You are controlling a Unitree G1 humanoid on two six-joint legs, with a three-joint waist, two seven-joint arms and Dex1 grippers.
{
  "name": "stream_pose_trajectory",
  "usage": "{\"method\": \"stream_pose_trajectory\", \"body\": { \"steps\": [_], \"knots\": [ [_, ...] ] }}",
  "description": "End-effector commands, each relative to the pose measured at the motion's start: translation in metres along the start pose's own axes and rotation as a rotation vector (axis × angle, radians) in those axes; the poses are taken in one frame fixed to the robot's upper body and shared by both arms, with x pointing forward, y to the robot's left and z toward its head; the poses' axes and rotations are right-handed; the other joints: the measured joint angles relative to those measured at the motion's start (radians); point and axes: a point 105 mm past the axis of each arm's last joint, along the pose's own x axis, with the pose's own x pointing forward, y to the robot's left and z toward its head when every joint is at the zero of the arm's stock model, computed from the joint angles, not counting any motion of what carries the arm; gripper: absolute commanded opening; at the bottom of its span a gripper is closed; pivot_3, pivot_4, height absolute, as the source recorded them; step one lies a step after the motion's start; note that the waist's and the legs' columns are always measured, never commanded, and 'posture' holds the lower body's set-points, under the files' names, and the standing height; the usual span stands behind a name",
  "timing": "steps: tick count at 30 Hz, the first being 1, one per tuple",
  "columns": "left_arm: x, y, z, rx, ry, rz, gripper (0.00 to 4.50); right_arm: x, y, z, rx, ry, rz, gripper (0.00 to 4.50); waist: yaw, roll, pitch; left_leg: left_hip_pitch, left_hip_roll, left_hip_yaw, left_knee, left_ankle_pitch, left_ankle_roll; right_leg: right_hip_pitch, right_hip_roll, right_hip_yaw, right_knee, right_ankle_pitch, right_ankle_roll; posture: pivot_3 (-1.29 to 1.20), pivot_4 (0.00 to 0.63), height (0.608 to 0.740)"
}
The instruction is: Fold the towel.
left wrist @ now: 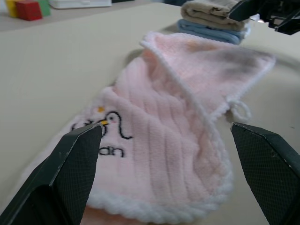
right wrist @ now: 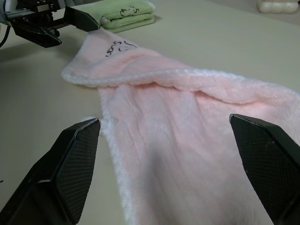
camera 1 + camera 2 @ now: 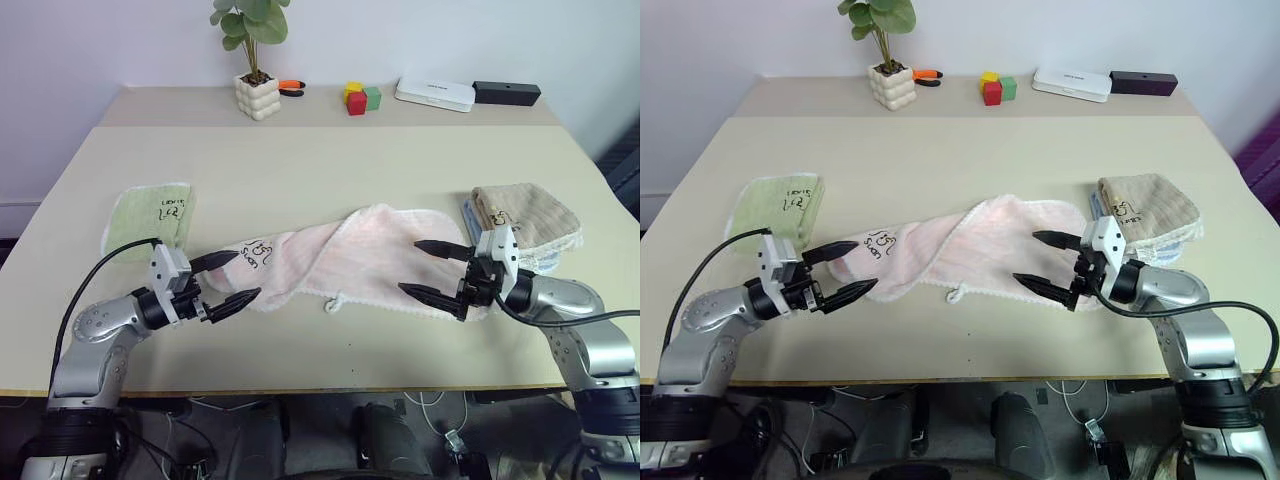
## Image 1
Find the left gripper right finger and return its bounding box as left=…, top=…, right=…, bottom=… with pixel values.
left=230, top=121, right=300, bottom=225

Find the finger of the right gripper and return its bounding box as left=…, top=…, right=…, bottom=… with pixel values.
left=274, top=9, right=300, bottom=36
left=228, top=0, right=261, bottom=22

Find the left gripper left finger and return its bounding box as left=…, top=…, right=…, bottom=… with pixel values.
left=0, top=123, right=104, bottom=225

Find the pink towel with white trim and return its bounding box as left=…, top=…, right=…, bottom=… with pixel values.
left=14, top=30, right=277, bottom=225

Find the folded beige towel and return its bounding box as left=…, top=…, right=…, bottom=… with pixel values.
left=180, top=0, right=249, bottom=31

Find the folded blue towel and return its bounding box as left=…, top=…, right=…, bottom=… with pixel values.
left=176, top=19, right=251, bottom=45

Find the flat white box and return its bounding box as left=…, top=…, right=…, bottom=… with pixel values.
left=48, top=0, right=113, bottom=9

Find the red wooden block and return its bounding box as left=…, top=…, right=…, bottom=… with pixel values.
left=15, top=0, right=43, bottom=22

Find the green wooden block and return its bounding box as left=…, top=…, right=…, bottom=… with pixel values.
left=37, top=0, right=52, bottom=17

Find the yellow wooden block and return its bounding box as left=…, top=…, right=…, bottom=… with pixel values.
left=5, top=0, right=18, bottom=18

